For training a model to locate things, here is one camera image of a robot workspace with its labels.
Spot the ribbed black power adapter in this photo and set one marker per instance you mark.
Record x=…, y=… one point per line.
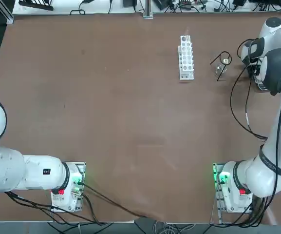
x=162, y=4

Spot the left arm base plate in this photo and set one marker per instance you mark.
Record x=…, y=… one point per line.
x=81, y=165

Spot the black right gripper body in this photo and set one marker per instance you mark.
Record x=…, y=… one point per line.
x=254, y=70

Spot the small black power adapter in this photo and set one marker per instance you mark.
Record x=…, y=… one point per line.
x=238, y=2

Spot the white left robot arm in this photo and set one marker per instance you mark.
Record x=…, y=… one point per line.
x=8, y=168

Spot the black orange power device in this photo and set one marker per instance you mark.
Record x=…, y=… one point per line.
x=185, y=2

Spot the aluminium frame rail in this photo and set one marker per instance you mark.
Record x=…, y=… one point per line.
x=1, y=9

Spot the aluminium post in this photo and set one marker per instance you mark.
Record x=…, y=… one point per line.
x=148, y=9

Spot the glass alcohol lamp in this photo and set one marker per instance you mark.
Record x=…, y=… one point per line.
x=220, y=69

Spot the white test tube rack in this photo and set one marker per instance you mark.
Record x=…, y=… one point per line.
x=186, y=61

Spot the glass test tube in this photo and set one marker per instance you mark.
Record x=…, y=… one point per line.
x=187, y=34

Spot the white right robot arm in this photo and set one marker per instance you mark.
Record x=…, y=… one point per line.
x=276, y=73

